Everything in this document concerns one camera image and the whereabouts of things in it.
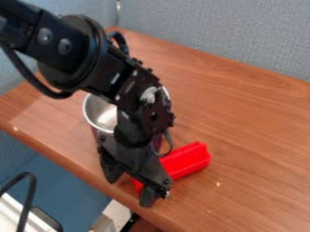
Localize red plastic block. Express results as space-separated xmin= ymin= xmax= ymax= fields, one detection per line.
xmin=133 ymin=140 xmax=214 ymax=194

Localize metal pot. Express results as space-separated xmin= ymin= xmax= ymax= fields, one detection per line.
xmin=82 ymin=85 xmax=174 ymax=152

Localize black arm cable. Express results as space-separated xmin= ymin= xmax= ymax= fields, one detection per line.
xmin=150 ymin=130 xmax=175 ymax=158

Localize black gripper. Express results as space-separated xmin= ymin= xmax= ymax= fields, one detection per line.
xmin=96 ymin=131 xmax=174 ymax=208

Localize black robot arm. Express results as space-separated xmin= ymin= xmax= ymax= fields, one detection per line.
xmin=0 ymin=0 xmax=175 ymax=208

